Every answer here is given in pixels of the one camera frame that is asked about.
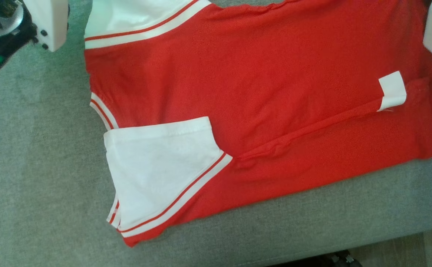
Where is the red shirt with white sleeves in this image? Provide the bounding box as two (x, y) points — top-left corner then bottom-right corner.
(84, 0), (432, 248)

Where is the grey fabric sofa ottoman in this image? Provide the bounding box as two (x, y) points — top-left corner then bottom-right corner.
(0, 0), (432, 267)

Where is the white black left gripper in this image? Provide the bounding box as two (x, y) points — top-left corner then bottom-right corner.
(25, 0), (70, 52)

